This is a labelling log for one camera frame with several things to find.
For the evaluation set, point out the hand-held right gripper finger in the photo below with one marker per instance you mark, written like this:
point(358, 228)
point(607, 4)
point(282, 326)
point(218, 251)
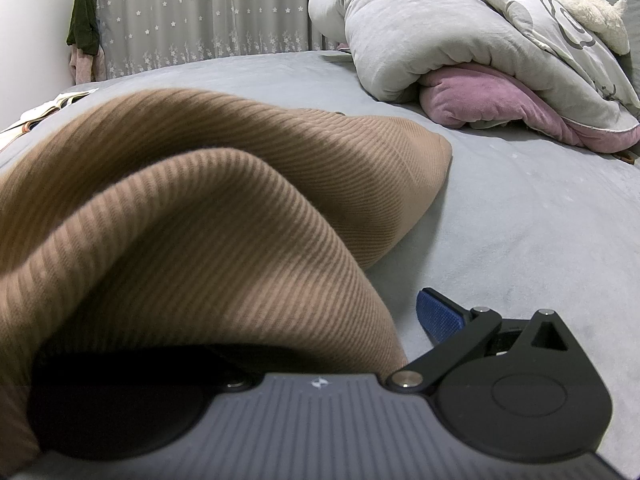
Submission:
point(440, 315)

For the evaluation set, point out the pink pillow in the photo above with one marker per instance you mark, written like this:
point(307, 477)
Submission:
point(475, 95)

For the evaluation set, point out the white orange folded garment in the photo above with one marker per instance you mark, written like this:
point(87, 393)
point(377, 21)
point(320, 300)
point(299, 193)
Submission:
point(55, 105)

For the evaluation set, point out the grey bed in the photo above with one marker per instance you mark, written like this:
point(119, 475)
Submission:
point(500, 220)

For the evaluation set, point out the dark green hanging garment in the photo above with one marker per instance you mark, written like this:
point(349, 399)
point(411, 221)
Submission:
point(84, 15)

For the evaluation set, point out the white plush toy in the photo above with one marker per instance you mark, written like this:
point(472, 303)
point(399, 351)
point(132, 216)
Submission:
point(590, 10)

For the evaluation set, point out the grey star print curtain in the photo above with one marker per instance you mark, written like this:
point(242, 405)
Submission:
point(200, 10)

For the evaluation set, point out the cartoon print pillow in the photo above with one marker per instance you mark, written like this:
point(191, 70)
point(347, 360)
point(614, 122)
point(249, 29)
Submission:
point(520, 5)

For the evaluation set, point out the brown ribbed sweater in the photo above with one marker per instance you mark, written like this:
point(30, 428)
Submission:
point(200, 210)

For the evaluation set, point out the pink hanging garment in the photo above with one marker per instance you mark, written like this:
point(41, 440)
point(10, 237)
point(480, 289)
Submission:
point(85, 66)

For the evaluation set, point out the grey folded duvet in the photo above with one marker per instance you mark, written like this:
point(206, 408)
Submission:
point(400, 25)

